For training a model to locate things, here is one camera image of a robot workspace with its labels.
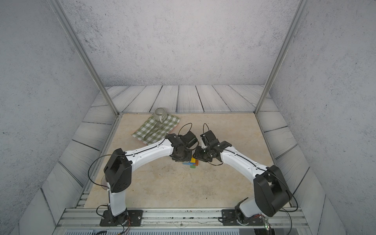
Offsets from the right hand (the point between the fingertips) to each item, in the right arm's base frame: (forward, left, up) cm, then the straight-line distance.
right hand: (195, 157), depth 83 cm
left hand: (-2, +3, -3) cm, 4 cm away
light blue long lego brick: (-1, +4, -5) cm, 7 cm away
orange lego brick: (-1, -1, -4) cm, 5 cm away
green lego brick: (-1, +1, -10) cm, 10 cm away
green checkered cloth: (+26, +31, -9) cm, 41 cm away
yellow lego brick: (-2, +1, 0) cm, 3 cm away
